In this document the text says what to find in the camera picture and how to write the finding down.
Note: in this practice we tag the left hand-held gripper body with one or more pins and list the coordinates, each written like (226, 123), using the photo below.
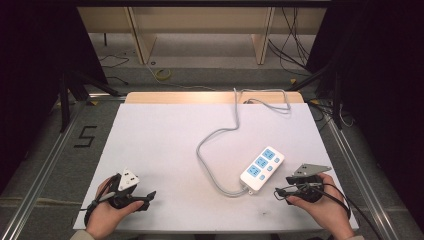
(127, 180)

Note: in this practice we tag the white table cover board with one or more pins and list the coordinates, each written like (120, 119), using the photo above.
(160, 150)

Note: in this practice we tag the black metal stand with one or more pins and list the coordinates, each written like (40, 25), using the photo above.
(65, 100)
(337, 100)

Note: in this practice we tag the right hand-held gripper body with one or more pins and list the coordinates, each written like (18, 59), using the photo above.
(308, 180)

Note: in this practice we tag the beige wooden desk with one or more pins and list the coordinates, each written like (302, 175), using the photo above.
(200, 20)

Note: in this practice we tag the person's left hand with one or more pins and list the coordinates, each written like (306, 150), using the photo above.
(105, 215)

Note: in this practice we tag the yellow tape roll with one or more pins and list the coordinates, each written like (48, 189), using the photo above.
(163, 74)

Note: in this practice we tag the white power strip blue sockets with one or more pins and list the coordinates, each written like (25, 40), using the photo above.
(261, 168)

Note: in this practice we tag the person's right hand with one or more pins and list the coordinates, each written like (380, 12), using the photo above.
(325, 210)

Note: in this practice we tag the aluminium floor rail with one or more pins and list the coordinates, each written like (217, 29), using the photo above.
(43, 166)
(363, 176)

